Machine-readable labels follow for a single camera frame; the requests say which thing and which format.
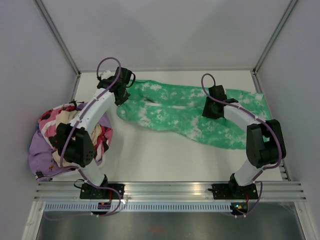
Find beige garment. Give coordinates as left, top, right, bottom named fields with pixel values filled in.
left=52, top=110, right=105, bottom=167

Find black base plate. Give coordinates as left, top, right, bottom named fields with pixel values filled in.
left=207, top=183, right=259, bottom=200
left=79, top=183, right=125, bottom=200

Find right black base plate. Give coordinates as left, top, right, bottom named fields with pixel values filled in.
left=207, top=183, right=259, bottom=200

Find aluminium rail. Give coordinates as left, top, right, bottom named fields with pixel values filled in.
left=33, top=181, right=307, bottom=202

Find purple trousers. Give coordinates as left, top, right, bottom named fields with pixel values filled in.
left=28, top=100, right=113, bottom=182

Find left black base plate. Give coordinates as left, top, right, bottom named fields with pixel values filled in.
left=79, top=183, right=125, bottom=200

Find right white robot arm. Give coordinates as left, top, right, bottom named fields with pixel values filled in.
left=202, top=85, right=287, bottom=198

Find green tie-dye trousers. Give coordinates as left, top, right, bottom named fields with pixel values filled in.
left=116, top=78, right=273, bottom=151

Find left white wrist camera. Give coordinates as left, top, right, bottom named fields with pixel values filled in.
left=100, top=70, right=113, bottom=79

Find slotted cable duct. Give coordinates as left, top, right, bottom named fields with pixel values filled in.
left=44, top=201, right=232, bottom=213

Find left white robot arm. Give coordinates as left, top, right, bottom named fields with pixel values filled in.
left=56, top=67, right=136, bottom=199

